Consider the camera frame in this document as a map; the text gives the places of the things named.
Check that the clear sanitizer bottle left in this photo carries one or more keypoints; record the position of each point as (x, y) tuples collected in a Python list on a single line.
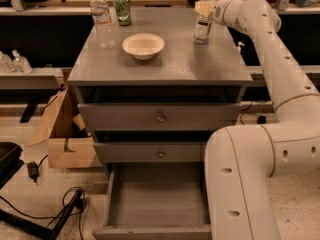
[(6, 63)]

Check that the small clear plastic bottle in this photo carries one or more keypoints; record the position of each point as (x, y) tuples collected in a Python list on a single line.
[(203, 27)]

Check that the grey middle drawer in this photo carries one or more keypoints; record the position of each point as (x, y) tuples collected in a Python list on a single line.
[(150, 152)]

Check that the black power adapter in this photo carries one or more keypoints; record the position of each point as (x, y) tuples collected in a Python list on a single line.
[(261, 119), (33, 170)]

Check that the clear sanitizer bottle right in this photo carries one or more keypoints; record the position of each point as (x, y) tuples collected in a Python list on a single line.
[(21, 63)]

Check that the grey top drawer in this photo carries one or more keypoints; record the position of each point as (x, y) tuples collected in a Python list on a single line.
[(155, 117)]

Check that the brown cardboard box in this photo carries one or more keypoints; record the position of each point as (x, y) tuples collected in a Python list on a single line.
[(61, 127)]

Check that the black bin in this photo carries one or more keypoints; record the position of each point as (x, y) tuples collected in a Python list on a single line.
[(10, 161)]

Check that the white paper bowl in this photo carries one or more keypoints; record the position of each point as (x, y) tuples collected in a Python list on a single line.
[(143, 46)]

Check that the white pump dispenser bottle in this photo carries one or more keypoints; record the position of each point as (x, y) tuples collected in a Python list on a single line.
[(240, 45)]

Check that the tall clear water bottle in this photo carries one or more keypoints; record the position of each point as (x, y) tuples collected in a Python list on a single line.
[(102, 22)]

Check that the black power adapter right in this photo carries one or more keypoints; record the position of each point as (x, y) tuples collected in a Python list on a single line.
[(261, 119)]

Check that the green soda can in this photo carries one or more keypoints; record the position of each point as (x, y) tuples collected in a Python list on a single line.
[(123, 12)]

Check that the grey open bottom drawer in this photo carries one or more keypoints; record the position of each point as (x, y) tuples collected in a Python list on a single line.
[(156, 201)]

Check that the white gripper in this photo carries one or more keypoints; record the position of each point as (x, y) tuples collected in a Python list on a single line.
[(218, 11)]

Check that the clear sanitizer bottle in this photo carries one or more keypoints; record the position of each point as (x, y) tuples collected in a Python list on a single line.
[(21, 63), (6, 63)]

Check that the black power adapter left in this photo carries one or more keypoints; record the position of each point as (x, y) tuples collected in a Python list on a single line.
[(33, 170)]

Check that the grey wooden drawer cabinet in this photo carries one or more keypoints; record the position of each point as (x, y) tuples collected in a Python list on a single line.
[(183, 73)]

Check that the black metal stand base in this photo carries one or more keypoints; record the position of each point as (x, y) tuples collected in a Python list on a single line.
[(47, 227)]

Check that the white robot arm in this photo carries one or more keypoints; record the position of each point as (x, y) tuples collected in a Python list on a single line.
[(238, 159)]

